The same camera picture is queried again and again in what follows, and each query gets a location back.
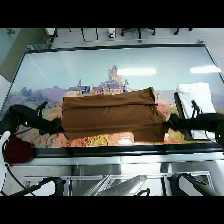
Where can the brown shirt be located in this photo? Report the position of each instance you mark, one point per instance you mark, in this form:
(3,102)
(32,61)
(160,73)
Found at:
(110,116)

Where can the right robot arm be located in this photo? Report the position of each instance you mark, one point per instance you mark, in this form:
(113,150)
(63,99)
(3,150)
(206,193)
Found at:
(206,121)

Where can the red garment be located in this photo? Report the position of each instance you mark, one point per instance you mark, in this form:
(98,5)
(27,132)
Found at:
(18,150)

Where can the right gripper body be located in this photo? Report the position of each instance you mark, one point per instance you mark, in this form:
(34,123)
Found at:
(172,122)

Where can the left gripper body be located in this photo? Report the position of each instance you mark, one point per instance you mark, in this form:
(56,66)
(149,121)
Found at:
(55,127)

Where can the black office chair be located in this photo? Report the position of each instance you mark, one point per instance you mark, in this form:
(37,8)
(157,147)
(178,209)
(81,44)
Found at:
(138,31)

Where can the silver frame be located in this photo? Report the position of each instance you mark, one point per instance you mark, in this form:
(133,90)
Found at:
(110,160)

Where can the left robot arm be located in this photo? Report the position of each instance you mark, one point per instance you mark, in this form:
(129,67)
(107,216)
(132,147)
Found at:
(25,116)

